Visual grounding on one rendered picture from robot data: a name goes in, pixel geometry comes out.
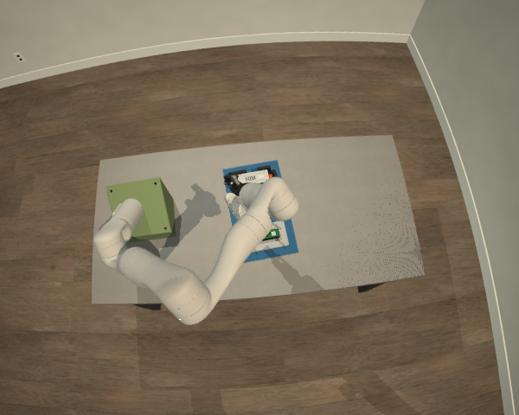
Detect blue flat mat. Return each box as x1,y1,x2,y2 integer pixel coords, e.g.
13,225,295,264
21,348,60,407
223,160,298,260

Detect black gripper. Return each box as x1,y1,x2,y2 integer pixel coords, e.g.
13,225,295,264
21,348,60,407
223,172,250,196

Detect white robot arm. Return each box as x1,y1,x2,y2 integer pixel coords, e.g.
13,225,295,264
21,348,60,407
93,177,299,325

